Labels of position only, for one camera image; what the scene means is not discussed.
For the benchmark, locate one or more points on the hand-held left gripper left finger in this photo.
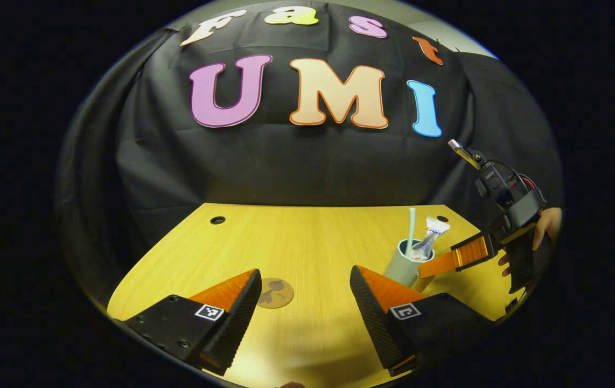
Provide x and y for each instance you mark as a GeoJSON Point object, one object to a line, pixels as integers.
{"type": "Point", "coordinates": [237, 323]}

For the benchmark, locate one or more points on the white toothpaste tube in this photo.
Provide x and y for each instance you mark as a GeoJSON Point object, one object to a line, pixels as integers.
{"type": "Point", "coordinates": [432, 231]}

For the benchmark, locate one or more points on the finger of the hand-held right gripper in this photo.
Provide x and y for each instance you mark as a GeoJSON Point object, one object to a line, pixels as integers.
{"type": "Point", "coordinates": [469, 252]}

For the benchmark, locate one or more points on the wooden desktop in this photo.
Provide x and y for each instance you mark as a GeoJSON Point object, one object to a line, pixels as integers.
{"type": "Point", "coordinates": [307, 242]}

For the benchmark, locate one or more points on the round wooden coaster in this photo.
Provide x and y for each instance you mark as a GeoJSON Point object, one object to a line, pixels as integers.
{"type": "Point", "coordinates": [280, 293]}

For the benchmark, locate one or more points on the black backdrop cloth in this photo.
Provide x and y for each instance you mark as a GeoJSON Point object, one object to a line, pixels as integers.
{"type": "Point", "coordinates": [296, 161]}

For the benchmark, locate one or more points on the pale blue toothbrush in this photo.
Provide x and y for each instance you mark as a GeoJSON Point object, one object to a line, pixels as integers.
{"type": "Point", "coordinates": [411, 226]}

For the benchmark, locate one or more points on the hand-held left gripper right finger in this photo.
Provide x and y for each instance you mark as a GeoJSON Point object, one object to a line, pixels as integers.
{"type": "Point", "coordinates": [375, 323]}

